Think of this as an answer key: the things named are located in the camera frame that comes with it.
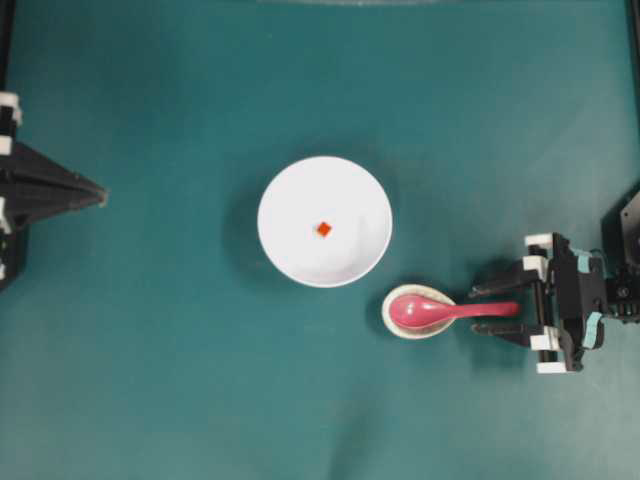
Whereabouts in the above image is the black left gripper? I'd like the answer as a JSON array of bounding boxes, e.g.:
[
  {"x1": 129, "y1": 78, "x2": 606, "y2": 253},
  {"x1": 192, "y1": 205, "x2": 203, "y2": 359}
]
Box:
[{"x1": 1, "y1": 91, "x2": 108, "y2": 289}]

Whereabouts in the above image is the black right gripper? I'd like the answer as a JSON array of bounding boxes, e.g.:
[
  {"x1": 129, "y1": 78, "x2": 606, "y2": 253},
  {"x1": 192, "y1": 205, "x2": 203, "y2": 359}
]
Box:
[{"x1": 468, "y1": 233, "x2": 608, "y2": 374}]

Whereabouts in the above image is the pink ceramic spoon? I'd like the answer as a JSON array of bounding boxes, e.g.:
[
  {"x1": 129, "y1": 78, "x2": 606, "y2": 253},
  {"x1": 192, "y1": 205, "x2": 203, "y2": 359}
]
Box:
[{"x1": 389, "y1": 294, "x2": 520, "y2": 330}]

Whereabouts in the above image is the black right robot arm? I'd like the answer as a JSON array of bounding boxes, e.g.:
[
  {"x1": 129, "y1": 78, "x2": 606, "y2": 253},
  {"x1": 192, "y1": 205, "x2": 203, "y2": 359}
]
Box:
[{"x1": 469, "y1": 233, "x2": 639, "y2": 374}]

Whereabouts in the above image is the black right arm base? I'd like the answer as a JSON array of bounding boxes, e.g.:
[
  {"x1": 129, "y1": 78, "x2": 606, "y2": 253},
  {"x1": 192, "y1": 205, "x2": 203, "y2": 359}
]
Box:
[{"x1": 601, "y1": 184, "x2": 639, "y2": 276}]

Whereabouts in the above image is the speckled teardrop spoon rest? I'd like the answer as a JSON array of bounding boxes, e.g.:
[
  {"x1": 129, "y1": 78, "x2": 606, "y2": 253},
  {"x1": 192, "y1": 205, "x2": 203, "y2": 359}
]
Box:
[{"x1": 381, "y1": 284, "x2": 456, "y2": 340}]

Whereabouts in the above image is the small red block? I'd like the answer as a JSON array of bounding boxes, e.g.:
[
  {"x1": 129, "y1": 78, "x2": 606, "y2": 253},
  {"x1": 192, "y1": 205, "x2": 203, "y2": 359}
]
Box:
[{"x1": 316, "y1": 222, "x2": 332, "y2": 237}]

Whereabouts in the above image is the white round bowl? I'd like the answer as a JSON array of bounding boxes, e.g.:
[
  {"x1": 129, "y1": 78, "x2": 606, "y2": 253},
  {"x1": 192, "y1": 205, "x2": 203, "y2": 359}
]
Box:
[{"x1": 257, "y1": 156, "x2": 393, "y2": 288}]

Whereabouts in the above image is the black frame rail left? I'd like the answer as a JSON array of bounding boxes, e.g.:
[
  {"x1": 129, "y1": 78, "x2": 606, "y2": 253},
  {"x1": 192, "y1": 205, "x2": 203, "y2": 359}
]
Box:
[{"x1": 0, "y1": 0, "x2": 16, "y2": 91}]

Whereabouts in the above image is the black frame rail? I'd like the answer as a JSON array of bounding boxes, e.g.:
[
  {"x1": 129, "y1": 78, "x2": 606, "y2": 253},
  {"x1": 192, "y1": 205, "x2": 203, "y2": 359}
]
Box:
[
  {"x1": 0, "y1": 0, "x2": 16, "y2": 91},
  {"x1": 623, "y1": 0, "x2": 640, "y2": 186}
]

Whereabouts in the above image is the black frame rail right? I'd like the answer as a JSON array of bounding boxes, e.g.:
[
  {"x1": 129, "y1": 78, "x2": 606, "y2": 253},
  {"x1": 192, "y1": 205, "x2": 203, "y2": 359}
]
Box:
[{"x1": 623, "y1": 0, "x2": 640, "y2": 186}]

